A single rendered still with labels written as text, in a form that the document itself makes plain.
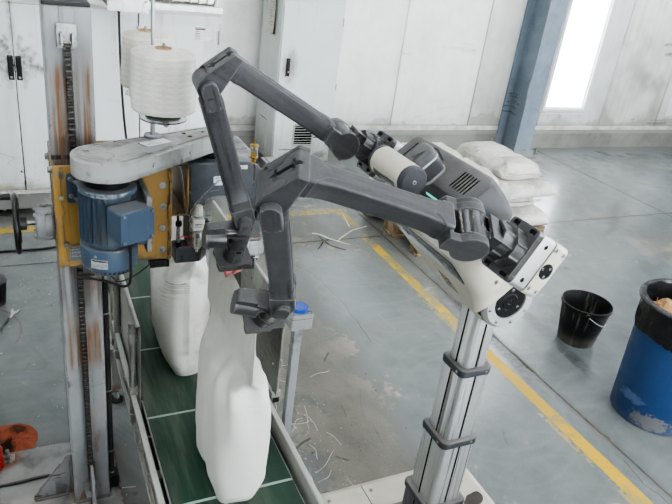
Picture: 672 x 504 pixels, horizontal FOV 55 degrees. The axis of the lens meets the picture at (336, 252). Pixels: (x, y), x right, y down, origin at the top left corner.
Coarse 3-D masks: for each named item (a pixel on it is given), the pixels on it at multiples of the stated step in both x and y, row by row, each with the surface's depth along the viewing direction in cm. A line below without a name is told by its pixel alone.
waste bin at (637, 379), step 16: (640, 288) 316; (656, 288) 327; (640, 304) 315; (656, 304) 302; (640, 320) 312; (656, 320) 301; (640, 336) 313; (656, 336) 303; (624, 352) 332; (640, 352) 313; (656, 352) 305; (624, 368) 326; (640, 368) 314; (656, 368) 307; (624, 384) 325; (640, 384) 316; (656, 384) 310; (624, 400) 326; (640, 400) 318; (656, 400) 312; (624, 416) 327; (640, 416) 320; (656, 416) 315; (656, 432) 319
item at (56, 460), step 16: (32, 448) 260; (48, 448) 261; (64, 448) 262; (16, 464) 252; (32, 464) 253; (48, 464) 254; (64, 464) 236; (0, 480) 244; (16, 480) 245; (48, 480) 237; (64, 480) 240; (0, 496) 238; (16, 496) 239; (32, 496) 240; (48, 496) 240; (64, 496) 241; (96, 496) 232; (112, 496) 244
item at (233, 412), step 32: (224, 288) 197; (224, 320) 200; (224, 352) 193; (224, 384) 187; (256, 384) 183; (224, 416) 187; (256, 416) 187; (224, 448) 190; (256, 448) 192; (224, 480) 195; (256, 480) 198
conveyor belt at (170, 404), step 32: (128, 288) 309; (160, 352) 267; (160, 384) 249; (192, 384) 252; (160, 416) 234; (192, 416) 236; (160, 448) 220; (192, 448) 221; (192, 480) 209; (288, 480) 214
